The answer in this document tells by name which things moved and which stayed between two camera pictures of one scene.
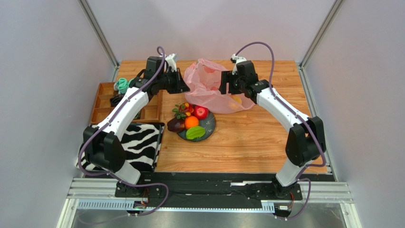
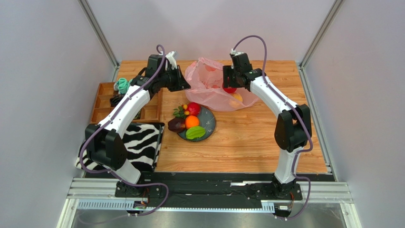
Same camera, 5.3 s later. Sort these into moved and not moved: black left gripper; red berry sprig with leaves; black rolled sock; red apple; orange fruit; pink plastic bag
Moved: red apple; red berry sprig with leaves
Not moved: orange fruit; black rolled sock; pink plastic bag; black left gripper
